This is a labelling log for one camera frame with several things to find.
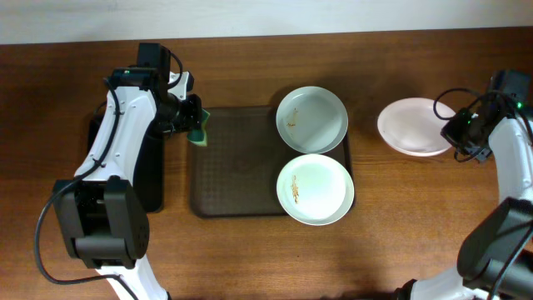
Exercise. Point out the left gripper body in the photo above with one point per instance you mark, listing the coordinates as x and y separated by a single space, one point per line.
196 112

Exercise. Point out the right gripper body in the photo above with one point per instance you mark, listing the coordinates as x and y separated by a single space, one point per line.
454 130

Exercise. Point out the green yellow sponge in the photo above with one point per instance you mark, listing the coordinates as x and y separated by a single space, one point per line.
198 137

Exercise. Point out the pinkish white plate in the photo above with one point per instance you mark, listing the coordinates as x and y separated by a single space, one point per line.
410 126

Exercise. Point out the light blue plate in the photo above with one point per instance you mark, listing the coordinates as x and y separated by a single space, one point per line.
311 120

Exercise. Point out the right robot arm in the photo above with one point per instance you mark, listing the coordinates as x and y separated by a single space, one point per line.
493 262

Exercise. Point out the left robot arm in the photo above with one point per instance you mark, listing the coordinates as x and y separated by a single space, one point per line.
102 211

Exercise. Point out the small black tray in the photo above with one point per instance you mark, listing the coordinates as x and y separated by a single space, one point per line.
138 188

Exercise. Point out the brown plastic serving tray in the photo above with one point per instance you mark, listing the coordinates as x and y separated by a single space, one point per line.
235 174

